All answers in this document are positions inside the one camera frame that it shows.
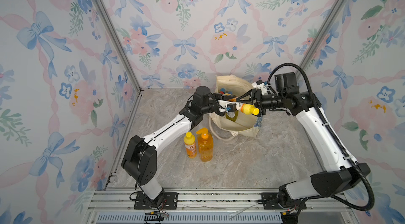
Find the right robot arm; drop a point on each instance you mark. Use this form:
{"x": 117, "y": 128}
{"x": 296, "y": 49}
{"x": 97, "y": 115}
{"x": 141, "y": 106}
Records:
{"x": 341, "y": 169}

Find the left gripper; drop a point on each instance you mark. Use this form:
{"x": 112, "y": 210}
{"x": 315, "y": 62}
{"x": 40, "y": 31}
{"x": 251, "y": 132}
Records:
{"x": 221, "y": 98}

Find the right corner aluminium post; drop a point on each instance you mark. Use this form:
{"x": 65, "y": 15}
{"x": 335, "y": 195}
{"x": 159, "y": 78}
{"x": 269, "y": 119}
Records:
{"x": 316, "y": 48}

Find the left corner aluminium post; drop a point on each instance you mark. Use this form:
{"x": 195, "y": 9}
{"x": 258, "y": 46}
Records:
{"x": 108, "y": 24}

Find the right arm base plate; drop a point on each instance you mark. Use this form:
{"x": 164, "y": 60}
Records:
{"x": 273, "y": 201}

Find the yellow cap orange bottle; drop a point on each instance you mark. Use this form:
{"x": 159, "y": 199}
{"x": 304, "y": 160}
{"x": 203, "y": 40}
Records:
{"x": 190, "y": 144}
{"x": 243, "y": 108}

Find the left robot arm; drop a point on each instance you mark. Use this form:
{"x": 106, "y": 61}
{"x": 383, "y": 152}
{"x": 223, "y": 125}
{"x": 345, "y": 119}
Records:
{"x": 140, "y": 160}

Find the corner aluminium post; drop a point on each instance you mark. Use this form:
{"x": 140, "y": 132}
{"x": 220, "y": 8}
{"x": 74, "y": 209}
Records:
{"x": 316, "y": 48}
{"x": 108, "y": 24}

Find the yellow-green red cap bottle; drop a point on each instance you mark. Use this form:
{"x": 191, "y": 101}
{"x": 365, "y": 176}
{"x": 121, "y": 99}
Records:
{"x": 232, "y": 116}

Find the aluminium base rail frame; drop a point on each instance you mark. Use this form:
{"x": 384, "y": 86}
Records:
{"x": 209, "y": 206}

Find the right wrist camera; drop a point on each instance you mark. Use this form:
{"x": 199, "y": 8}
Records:
{"x": 264, "y": 87}

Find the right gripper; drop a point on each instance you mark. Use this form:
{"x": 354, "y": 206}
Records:
{"x": 254, "y": 94}

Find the cream shopping bag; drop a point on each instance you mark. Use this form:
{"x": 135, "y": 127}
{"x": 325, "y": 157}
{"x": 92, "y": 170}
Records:
{"x": 241, "y": 124}

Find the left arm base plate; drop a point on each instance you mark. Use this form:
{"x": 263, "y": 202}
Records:
{"x": 165, "y": 201}

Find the orange pump soap bottle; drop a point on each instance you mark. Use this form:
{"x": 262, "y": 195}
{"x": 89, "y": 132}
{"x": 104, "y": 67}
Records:
{"x": 205, "y": 144}

